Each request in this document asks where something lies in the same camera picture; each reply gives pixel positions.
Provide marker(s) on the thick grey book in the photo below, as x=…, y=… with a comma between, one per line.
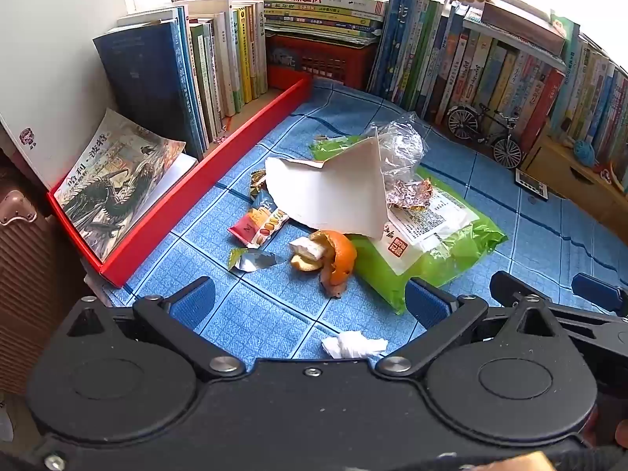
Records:
x=525, y=24

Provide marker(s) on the white pink candy wrapper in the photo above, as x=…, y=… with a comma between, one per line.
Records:
x=306, y=248

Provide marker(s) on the gold candy wrapper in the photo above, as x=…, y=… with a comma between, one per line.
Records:
x=257, y=181

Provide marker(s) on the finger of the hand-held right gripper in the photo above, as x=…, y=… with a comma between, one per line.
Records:
x=512, y=287
x=596, y=292

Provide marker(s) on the blue knitted ball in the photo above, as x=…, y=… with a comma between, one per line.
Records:
x=584, y=152

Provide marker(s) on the clear plastic bag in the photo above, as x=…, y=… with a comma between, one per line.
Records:
x=402, y=144

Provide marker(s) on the crumpled white tissue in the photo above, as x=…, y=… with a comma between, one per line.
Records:
x=353, y=346

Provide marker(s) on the large green plastic package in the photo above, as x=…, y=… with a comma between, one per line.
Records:
x=441, y=260

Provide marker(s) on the orange peel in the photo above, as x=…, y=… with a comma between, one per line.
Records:
x=343, y=255

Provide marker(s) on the small digital clock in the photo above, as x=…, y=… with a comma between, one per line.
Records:
x=532, y=185

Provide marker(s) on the torn silver green wrapper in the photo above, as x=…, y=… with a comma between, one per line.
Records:
x=252, y=260

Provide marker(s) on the wooden drawer box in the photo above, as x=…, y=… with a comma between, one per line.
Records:
x=564, y=176

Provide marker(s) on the stack of flat-lying books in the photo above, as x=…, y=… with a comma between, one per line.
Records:
x=319, y=10

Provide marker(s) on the brown ribbed suitcase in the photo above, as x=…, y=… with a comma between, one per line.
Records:
x=34, y=274

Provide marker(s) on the crumpled silver foil wrapper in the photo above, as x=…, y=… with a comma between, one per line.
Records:
x=409, y=194

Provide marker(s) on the illustrated paperback book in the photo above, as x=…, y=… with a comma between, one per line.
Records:
x=113, y=191

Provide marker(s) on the miniature black bicycle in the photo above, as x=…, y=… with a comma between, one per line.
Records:
x=505, y=149

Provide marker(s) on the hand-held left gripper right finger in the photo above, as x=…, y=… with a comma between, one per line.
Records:
x=427, y=304

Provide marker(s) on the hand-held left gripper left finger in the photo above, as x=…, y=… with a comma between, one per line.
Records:
x=194, y=301

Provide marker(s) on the red plastic crate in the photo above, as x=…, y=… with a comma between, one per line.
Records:
x=324, y=61

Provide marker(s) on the cartoon sticker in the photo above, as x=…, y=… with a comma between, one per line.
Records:
x=28, y=138

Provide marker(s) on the long row of upright books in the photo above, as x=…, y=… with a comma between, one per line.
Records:
x=466, y=68

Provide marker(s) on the short row of upright books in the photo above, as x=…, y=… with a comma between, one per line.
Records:
x=147, y=83

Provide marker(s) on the white torn paper sheet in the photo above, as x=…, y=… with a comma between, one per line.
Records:
x=328, y=191

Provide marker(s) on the blue white paper package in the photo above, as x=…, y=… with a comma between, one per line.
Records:
x=262, y=201

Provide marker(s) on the red snack wrapper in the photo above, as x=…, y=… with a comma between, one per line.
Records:
x=255, y=228

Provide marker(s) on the red cardboard box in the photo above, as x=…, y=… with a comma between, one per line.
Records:
x=162, y=221

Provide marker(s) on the blue checkered tablecloth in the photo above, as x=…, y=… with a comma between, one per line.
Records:
x=206, y=235

